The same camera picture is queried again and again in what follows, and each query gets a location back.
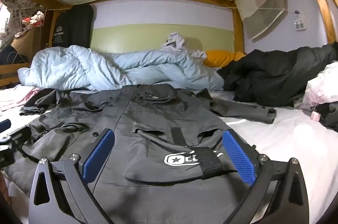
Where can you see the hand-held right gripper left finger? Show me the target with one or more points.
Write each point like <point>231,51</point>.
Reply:
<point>99,152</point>

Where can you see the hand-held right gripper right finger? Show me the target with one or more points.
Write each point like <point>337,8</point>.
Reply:
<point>239,158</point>

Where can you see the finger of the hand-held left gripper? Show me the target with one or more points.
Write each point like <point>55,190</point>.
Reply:
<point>18,135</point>
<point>5,124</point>

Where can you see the black clothes pile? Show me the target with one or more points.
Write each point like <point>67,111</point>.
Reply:
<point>272,73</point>

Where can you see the printed bed sheet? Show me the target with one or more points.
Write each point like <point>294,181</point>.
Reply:
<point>290,142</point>

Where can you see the light blue duvet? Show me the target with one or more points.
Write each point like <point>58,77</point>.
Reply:
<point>105,68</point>

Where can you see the cardboard box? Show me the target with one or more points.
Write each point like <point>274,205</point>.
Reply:
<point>29,42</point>

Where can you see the small pink item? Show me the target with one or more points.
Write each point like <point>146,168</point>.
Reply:
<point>315,116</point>

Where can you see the dark cloth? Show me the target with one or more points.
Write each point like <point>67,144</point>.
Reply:
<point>330,115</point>

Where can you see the orange yellow cloth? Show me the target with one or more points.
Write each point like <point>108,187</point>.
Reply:
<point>221,57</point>

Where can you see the red white plush toy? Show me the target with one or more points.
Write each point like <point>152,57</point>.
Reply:
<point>33,19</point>

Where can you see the white pink cloth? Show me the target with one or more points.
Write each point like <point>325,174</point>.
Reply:
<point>324,86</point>

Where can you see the patterned curtain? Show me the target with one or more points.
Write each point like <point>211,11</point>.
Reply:
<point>13,13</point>

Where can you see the black hanging garment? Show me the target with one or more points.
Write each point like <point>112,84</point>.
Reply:
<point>71,26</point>

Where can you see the pale lavender garment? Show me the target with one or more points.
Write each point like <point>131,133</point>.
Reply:
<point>175,42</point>

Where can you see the hanging checkered cloth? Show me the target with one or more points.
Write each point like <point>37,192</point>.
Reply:
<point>260,7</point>

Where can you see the wooden bunk bed frame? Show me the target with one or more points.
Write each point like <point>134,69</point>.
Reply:
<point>238,28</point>

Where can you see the white wall socket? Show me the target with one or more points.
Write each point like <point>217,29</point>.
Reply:
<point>300,23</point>

